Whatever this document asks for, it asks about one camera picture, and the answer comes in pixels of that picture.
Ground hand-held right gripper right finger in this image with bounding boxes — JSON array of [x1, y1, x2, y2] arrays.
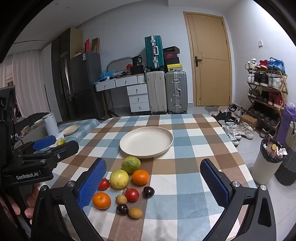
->
[[200, 158, 277, 241]]

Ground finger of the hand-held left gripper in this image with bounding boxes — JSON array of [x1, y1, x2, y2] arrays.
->
[[17, 140, 80, 173], [14, 135, 58, 156]]

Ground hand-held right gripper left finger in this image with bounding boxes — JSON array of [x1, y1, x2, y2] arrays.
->
[[30, 158, 108, 241]]

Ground orange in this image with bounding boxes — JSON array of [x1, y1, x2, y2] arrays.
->
[[132, 170, 149, 186], [92, 192, 112, 210]]

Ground yellow round fruit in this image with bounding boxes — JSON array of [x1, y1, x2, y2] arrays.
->
[[109, 170, 129, 190]]

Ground green bumpy citrus fruit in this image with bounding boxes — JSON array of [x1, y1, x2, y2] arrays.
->
[[121, 156, 141, 174]]

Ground large cream plate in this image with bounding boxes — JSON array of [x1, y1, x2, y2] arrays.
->
[[119, 126, 174, 159]]

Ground person's left hand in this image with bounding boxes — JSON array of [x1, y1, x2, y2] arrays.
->
[[0, 183, 41, 220]]

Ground red tomato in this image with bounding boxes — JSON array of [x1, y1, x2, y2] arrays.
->
[[125, 188, 139, 202], [98, 178, 110, 191]]

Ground white kettle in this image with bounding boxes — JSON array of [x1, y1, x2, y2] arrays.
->
[[43, 113, 58, 141]]

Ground small cream plate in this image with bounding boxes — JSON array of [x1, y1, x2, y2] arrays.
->
[[63, 124, 80, 136]]

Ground dark cloth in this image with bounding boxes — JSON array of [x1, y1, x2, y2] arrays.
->
[[14, 115, 50, 139]]

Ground light blue checkered tablecloth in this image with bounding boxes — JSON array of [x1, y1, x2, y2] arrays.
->
[[57, 118, 102, 149]]

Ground dark purple plum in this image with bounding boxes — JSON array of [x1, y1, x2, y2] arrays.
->
[[143, 186, 155, 198], [116, 204, 129, 215]]

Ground white trash bin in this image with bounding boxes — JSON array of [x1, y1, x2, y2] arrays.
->
[[251, 138, 288, 185]]

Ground pile of sneakers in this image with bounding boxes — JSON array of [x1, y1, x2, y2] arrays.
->
[[211, 104, 255, 146]]

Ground white curtain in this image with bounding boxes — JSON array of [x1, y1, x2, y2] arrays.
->
[[0, 51, 51, 118]]

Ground cardboard box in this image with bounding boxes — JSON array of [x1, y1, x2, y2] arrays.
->
[[239, 114, 258, 129]]

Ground woven laundry basket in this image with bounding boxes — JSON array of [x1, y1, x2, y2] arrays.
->
[[274, 116, 296, 186]]

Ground grey door mat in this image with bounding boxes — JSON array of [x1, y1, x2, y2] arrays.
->
[[204, 105, 224, 114]]

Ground dark wardrobe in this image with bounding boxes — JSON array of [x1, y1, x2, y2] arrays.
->
[[50, 28, 84, 121]]

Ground grey refrigerator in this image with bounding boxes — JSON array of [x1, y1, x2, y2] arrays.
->
[[69, 51, 105, 120]]

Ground blue plastic bag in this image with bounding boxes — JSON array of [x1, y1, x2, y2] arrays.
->
[[100, 70, 116, 80]]

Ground purple bag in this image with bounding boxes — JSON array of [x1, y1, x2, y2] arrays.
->
[[276, 103, 296, 144]]

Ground white desk with drawers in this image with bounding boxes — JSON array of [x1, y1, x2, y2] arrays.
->
[[95, 74, 151, 116]]

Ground silver suitcase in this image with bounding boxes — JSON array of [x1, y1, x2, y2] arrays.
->
[[165, 71, 188, 115]]

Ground beige suitcase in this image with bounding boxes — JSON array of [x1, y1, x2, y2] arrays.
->
[[145, 71, 168, 115]]

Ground black bag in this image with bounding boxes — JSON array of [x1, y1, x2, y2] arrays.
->
[[130, 65, 146, 75]]

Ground brown paper bag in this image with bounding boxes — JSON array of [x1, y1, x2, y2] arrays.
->
[[92, 37, 101, 53]]

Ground rows of assorted shoes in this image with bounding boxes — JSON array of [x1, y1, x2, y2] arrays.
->
[[245, 57, 285, 137]]

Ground black box with white print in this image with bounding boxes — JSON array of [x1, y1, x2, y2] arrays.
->
[[132, 55, 144, 67]]

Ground wooden shoe rack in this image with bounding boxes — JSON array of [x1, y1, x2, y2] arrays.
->
[[246, 67, 289, 138]]

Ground teal suitcase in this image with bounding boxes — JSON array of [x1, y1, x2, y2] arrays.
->
[[144, 35, 165, 70]]

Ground red and black shoe box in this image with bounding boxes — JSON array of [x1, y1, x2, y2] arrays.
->
[[163, 52, 180, 65]]

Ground wooden door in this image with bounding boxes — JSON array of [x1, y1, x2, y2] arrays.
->
[[183, 11, 233, 107]]

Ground grey curved metal frame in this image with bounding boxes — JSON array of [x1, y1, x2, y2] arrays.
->
[[108, 56, 133, 75]]

